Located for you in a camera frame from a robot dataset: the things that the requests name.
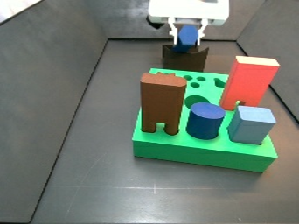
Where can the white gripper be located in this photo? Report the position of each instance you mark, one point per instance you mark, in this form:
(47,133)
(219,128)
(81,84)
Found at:
(204,12)

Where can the black curved holder stand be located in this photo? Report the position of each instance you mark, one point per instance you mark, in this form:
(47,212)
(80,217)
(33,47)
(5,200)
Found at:
(187,61)

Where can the blue hexagon prism block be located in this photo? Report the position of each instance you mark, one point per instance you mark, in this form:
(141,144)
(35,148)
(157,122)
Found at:
(187,38)

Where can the brown arch block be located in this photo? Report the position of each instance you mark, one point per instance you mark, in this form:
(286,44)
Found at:
(161,91)

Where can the dark blue cylinder block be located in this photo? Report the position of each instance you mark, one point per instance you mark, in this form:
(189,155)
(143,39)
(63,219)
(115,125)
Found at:
(204,120)

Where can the red arch block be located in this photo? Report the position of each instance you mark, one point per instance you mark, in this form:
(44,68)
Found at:
(249,77)

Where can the light blue square block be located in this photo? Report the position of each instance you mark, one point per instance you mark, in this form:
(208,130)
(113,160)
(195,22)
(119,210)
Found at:
(249,124)

